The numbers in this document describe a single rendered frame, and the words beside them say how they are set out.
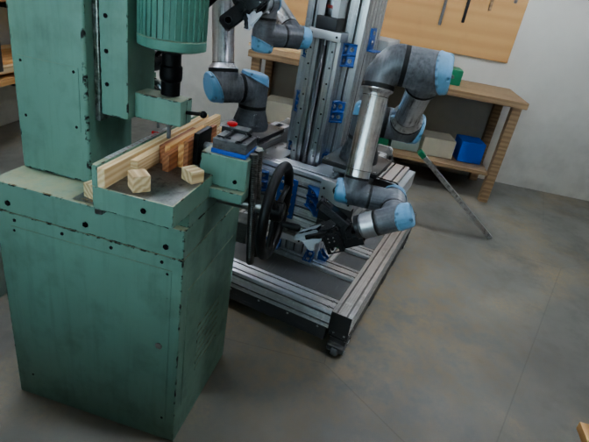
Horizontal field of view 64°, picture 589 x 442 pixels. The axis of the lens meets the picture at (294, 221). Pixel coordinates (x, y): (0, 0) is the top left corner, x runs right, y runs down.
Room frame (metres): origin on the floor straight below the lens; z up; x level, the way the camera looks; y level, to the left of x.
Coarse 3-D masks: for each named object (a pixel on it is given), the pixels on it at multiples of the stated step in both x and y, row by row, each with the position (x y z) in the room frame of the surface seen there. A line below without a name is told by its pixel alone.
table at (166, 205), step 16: (160, 176) 1.11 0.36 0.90; (176, 176) 1.13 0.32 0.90; (208, 176) 1.17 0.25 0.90; (96, 192) 0.99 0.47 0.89; (112, 192) 0.98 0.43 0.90; (128, 192) 0.99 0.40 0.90; (144, 192) 1.01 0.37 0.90; (160, 192) 1.02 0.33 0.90; (176, 192) 1.04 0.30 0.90; (192, 192) 1.06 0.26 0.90; (208, 192) 1.16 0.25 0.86; (224, 192) 1.16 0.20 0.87; (240, 192) 1.17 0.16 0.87; (96, 208) 0.99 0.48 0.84; (112, 208) 0.98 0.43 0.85; (128, 208) 0.98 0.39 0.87; (144, 208) 0.97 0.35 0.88; (160, 208) 0.96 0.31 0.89; (176, 208) 0.98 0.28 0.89; (192, 208) 1.06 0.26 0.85; (160, 224) 0.96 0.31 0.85; (176, 224) 0.98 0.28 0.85
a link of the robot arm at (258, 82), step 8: (248, 72) 1.91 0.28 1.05; (256, 72) 1.97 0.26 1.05; (248, 80) 1.90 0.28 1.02; (256, 80) 1.90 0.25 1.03; (264, 80) 1.92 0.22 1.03; (248, 88) 1.88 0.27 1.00; (256, 88) 1.90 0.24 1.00; (264, 88) 1.92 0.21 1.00; (248, 96) 1.89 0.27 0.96; (256, 96) 1.91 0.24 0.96; (264, 96) 1.93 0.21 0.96; (248, 104) 1.90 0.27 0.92; (256, 104) 1.91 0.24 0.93; (264, 104) 1.94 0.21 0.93
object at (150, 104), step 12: (144, 96) 1.25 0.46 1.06; (156, 96) 1.24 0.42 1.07; (168, 96) 1.26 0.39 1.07; (180, 96) 1.28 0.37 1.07; (144, 108) 1.25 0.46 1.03; (156, 108) 1.24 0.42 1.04; (168, 108) 1.24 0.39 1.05; (180, 108) 1.23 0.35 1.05; (156, 120) 1.24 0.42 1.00; (168, 120) 1.24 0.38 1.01; (180, 120) 1.23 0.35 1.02
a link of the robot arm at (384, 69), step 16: (400, 48) 1.41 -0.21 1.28; (384, 64) 1.39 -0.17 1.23; (400, 64) 1.38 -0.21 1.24; (368, 80) 1.40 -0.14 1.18; (384, 80) 1.38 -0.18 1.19; (368, 96) 1.39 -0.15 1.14; (384, 96) 1.39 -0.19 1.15; (368, 112) 1.37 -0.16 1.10; (384, 112) 1.39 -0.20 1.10; (368, 128) 1.36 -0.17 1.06; (352, 144) 1.37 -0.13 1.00; (368, 144) 1.35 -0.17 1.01; (352, 160) 1.34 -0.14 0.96; (368, 160) 1.34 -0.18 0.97; (352, 176) 1.32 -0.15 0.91; (368, 176) 1.34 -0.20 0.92; (336, 192) 1.31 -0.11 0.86; (352, 192) 1.31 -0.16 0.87; (368, 192) 1.31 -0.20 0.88
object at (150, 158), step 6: (216, 114) 1.63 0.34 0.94; (204, 120) 1.53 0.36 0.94; (210, 120) 1.55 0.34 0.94; (216, 120) 1.60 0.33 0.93; (192, 126) 1.45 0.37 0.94; (150, 150) 1.18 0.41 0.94; (156, 150) 1.19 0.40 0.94; (138, 156) 1.12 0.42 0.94; (144, 156) 1.13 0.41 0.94; (150, 156) 1.15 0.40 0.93; (156, 156) 1.19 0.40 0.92; (132, 162) 1.09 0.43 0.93; (138, 162) 1.10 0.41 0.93; (144, 162) 1.12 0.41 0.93; (150, 162) 1.15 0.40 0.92; (156, 162) 1.19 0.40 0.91; (132, 168) 1.09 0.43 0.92; (138, 168) 1.10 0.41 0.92
